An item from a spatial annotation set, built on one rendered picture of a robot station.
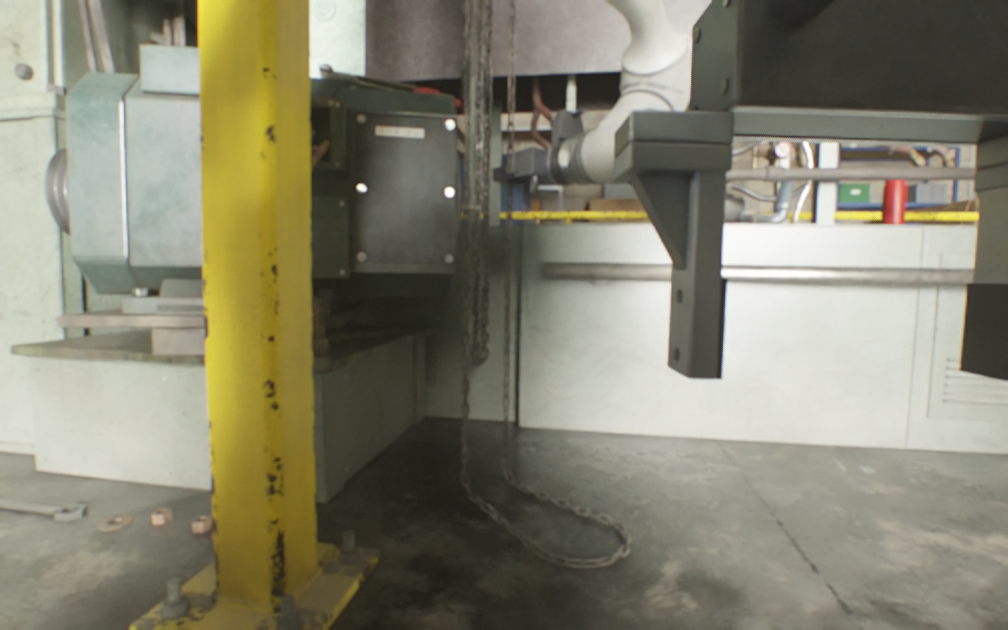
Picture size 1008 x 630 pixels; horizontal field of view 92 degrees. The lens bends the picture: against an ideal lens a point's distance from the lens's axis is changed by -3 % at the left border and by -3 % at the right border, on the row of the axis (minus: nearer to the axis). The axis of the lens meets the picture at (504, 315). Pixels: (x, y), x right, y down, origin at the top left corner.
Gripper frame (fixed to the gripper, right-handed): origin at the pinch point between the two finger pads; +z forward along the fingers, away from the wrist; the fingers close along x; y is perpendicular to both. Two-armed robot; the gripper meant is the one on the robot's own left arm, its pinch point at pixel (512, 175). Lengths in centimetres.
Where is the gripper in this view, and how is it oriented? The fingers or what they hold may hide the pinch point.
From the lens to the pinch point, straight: 106.6
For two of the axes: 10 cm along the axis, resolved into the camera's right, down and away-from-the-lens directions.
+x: 7.8, -0.4, 6.3
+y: -0.2, 10.0, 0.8
